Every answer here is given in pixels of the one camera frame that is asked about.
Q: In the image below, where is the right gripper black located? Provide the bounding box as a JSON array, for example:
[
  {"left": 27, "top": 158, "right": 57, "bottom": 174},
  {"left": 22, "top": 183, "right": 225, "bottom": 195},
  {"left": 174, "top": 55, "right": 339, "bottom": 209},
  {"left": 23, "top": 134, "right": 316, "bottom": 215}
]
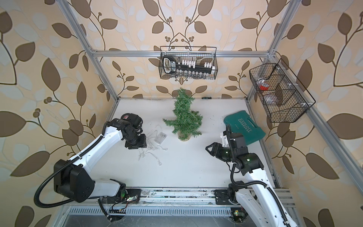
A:
[{"left": 206, "top": 141, "right": 237, "bottom": 162}]

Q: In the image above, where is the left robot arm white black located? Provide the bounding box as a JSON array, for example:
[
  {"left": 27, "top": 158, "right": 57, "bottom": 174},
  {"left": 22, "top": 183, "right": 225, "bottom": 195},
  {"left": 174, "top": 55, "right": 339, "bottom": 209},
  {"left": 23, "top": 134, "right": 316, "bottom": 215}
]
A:
[{"left": 34, "top": 113, "right": 147, "bottom": 208}]

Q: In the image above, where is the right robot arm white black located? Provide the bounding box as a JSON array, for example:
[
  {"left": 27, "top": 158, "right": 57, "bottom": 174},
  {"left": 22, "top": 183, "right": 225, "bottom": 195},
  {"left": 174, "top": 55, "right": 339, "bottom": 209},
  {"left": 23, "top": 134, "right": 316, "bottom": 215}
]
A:
[{"left": 206, "top": 125, "right": 297, "bottom": 227}]

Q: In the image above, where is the small green christmas tree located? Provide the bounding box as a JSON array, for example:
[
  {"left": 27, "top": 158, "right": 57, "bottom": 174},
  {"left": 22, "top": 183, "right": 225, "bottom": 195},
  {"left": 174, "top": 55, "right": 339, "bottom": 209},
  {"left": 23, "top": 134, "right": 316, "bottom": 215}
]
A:
[{"left": 163, "top": 89, "right": 203, "bottom": 141}]

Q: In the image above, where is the black tape roll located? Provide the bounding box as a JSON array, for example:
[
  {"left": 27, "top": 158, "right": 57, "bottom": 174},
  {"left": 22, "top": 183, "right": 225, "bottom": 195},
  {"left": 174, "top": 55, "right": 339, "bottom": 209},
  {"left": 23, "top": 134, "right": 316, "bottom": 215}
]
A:
[{"left": 121, "top": 113, "right": 134, "bottom": 121}]

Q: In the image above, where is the green plastic tool case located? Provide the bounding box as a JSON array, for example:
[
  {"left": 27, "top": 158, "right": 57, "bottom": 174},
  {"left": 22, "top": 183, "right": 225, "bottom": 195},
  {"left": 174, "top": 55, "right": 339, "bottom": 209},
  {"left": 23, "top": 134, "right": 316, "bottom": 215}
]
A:
[{"left": 224, "top": 111, "right": 266, "bottom": 145}]

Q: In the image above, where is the red item in basket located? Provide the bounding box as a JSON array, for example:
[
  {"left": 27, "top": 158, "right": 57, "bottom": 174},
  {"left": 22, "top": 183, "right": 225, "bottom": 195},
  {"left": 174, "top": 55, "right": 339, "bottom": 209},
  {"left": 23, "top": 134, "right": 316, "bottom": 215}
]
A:
[{"left": 256, "top": 79, "right": 269, "bottom": 91}]

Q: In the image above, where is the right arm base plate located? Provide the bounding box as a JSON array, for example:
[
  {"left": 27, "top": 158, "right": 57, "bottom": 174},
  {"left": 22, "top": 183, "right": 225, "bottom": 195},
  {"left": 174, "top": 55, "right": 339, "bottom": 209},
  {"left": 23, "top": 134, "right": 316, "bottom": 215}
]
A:
[{"left": 214, "top": 189, "right": 236, "bottom": 205}]

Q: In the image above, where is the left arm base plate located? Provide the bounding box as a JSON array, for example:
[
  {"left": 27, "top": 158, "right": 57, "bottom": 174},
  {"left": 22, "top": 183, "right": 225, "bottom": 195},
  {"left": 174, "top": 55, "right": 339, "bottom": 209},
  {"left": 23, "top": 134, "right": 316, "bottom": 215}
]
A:
[{"left": 106, "top": 188, "right": 141, "bottom": 204}]

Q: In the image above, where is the black wire basket right wall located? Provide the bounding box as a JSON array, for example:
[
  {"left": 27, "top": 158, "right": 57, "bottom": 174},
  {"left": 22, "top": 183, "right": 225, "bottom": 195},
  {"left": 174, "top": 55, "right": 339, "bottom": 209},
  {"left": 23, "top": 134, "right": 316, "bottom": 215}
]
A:
[{"left": 249, "top": 59, "right": 316, "bottom": 123}]

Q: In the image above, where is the black wire basket wall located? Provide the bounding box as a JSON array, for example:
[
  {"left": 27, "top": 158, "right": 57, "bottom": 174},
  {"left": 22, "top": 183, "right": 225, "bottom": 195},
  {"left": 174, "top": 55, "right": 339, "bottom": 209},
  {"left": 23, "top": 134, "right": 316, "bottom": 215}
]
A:
[
  {"left": 249, "top": 59, "right": 316, "bottom": 123},
  {"left": 158, "top": 45, "right": 218, "bottom": 80}
]

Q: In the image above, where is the black wire basket back wall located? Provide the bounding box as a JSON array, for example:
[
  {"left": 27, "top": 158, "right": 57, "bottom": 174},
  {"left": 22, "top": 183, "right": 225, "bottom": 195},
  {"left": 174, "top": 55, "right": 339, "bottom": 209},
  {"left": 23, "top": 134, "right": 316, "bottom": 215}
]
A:
[{"left": 158, "top": 45, "right": 218, "bottom": 80}]

